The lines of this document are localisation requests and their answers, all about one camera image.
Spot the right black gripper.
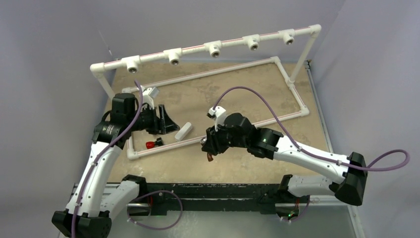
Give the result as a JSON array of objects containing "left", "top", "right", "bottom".
[{"left": 203, "top": 120, "right": 248, "bottom": 156}]

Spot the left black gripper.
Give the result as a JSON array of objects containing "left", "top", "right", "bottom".
[{"left": 127, "top": 104, "right": 179, "bottom": 134}]

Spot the brown faucet with chrome cap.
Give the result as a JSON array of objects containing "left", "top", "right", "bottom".
[{"left": 200, "top": 137, "right": 213, "bottom": 162}]

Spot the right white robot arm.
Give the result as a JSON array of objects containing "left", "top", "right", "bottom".
[{"left": 201, "top": 113, "right": 368, "bottom": 206}]

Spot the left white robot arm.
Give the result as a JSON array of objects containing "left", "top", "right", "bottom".
[{"left": 52, "top": 93, "right": 179, "bottom": 238}]

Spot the white plastic pipe piece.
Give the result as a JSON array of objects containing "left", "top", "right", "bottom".
[{"left": 174, "top": 122, "right": 193, "bottom": 142}]

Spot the red and black faucet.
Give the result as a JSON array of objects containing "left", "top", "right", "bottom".
[{"left": 145, "top": 137, "right": 164, "bottom": 149}]

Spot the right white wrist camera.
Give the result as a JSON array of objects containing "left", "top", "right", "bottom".
[{"left": 207, "top": 106, "right": 227, "bottom": 131}]

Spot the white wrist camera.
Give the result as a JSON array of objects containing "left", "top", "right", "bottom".
[
  {"left": 207, "top": 106, "right": 227, "bottom": 131},
  {"left": 142, "top": 87, "right": 160, "bottom": 108}
]

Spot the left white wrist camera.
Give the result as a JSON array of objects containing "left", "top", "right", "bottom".
[{"left": 142, "top": 87, "right": 160, "bottom": 108}]

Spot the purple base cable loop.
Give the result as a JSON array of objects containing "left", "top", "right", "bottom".
[{"left": 126, "top": 190, "right": 183, "bottom": 231}]

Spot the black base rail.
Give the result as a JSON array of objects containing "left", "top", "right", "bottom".
[{"left": 126, "top": 182, "right": 311, "bottom": 218}]

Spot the aluminium table frame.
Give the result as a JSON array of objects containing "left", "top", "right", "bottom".
[{"left": 62, "top": 59, "right": 367, "bottom": 238}]

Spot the white PVC pipe frame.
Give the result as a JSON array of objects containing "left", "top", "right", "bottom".
[{"left": 90, "top": 24, "right": 322, "bottom": 161}]

